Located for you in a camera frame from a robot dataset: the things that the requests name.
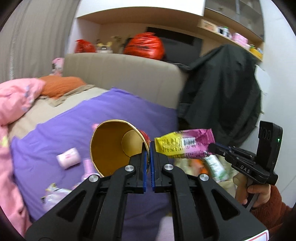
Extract person's right hand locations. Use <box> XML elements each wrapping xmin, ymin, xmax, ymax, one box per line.
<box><xmin>232</xmin><ymin>173</ymin><xmax>271</xmax><ymax>207</ymax></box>

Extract person's right forearm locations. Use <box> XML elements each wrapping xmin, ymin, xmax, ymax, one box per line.
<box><xmin>251</xmin><ymin>185</ymin><xmax>293</xmax><ymax>234</ymax></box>

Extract dark jacket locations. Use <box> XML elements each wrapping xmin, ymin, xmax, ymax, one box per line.
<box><xmin>177</xmin><ymin>44</ymin><xmax>262</xmax><ymax>149</ymax></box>

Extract artificial flowers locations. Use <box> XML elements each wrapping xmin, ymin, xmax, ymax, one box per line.
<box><xmin>111</xmin><ymin>35</ymin><xmax>130</xmax><ymax>50</ymax></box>

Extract white green wrapper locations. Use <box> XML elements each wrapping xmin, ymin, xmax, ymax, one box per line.
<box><xmin>203</xmin><ymin>155</ymin><xmax>228</xmax><ymax>182</ymax></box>

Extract pink box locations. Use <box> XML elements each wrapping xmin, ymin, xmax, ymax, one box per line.
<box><xmin>232</xmin><ymin>32</ymin><xmax>248</xmax><ymax>45</ymax></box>

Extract small red plastic bag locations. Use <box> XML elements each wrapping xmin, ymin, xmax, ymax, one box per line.
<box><xmin>74</xmin><ymin>39</ymin><xmax>96</xmax><ymax>53</ymax></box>

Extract small yellow object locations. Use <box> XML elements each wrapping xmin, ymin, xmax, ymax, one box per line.
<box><xmin>248</xmin><ymin>45</ymin><xmax>264</xmax><ymax>58</ymax></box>

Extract yellow plastic bag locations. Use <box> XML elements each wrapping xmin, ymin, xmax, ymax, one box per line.
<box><xmin>173</xmin><ymin>155</ymin><xmax>236</xmax><ymax>193</ymax></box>

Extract orange pillow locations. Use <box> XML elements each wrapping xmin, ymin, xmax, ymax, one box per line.
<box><xmin>38</xmin><ymin>75</ymin><xmax>87</xmax><ymax>99</ymax></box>

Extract beige padded headboard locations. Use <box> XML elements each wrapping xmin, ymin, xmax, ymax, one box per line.
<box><xmin>63</xmin><ymin>52</ymin><xmax>189</xmax><ymax>109</ymax></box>

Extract light wooden shelf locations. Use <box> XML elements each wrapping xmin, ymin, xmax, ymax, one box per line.
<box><xmin>76</xmin><ymin>7</ymin><xmax>265</xmax><ymax>62</ymax></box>

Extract pink printed duvet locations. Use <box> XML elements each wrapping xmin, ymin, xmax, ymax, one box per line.
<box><xmin>0</xmin><ymin>78</ymin><xmax>45</xmax><ymax>237</ymax></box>

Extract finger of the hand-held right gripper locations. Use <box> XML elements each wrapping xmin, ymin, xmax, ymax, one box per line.
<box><xmin>209</xmin><ymin>143</ymin><xmax>234</xmax><ymax>162</ymax></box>
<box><xmin>216</xmin><ymin>143</ymin><xmax>241</xmax><ymax>155</ymax></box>

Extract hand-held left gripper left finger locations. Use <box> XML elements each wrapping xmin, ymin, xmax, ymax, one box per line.
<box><xmin>25</xmin><ymin>141</ymin><xmax>150</xmax><ymax>241</ymax></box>

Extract beige bed sheet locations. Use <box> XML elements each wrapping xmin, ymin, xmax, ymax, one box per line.
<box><xmin>8</xmin><ymin>87</ymin><xmax>109</xmax><ymax>139</ymax></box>

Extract beige pleated curtain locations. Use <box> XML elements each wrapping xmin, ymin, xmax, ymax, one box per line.
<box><xmin>0</xmin><ymin>0</ymin><xmax>80</xmax><ymax>84</ymax></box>

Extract pink yellow snack wrapper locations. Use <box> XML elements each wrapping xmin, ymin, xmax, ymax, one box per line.
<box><xmin>154</xmin><ymin>128</ymin><xmax>216</xmax><ymax>159</ymax></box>

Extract purple blanket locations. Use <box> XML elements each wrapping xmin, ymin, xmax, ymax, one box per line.
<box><xmin>10</xmin><ymin>88</ymin><xmax>179</xmax><ymax>241</ymax></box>

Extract white rabbit toy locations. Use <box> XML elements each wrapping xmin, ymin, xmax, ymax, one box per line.
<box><xmin>96</xmin><ymin>42</ymin><xmax>114</xmax><ymax>54</ymax></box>

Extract picture frame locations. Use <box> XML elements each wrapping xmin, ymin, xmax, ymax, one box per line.
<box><xmin>200</xmin><ymin>19</ymin><xmax>219</xmax><ymax>32</ymax></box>

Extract gold paper cup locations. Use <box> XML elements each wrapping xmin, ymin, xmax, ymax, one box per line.
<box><xmin>90</xmin><ymin>119</ymin><xmax>151</xmax><ymax>178</ymax></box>

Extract large red plastic bag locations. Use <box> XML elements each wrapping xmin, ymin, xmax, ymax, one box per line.
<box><xmin>123</xmin><ymin>32</ymin><xmax>165</xmax><ymax>61</ymax></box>

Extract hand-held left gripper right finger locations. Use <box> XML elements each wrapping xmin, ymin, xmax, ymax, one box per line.
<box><xmin>150</xmin><ymin>141</ymin><xmax>269</xmax><ymax>241</ymax></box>

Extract small white device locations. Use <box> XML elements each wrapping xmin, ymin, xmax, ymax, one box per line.
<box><xmin>217</xmin><ymin>26</ymin><xmax>233</xmax><ymax>39</ymax></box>

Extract pink plush toy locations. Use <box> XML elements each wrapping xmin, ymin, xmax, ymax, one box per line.
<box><xmin>50</xmin><ymin>57</ymin><xmax>65</xmax><ymax>76</ymax></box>

